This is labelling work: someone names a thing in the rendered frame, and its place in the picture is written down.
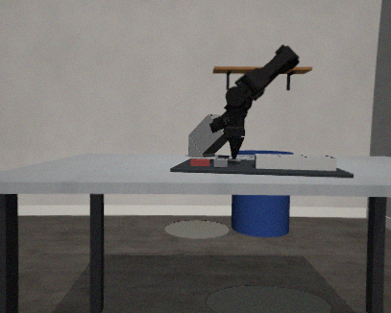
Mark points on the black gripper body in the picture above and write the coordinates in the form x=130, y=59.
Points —
x=237, y=120

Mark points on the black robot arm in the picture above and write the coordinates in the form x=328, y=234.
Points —
x=253, y=85

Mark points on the red square block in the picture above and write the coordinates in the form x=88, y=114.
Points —
x=199, y=162

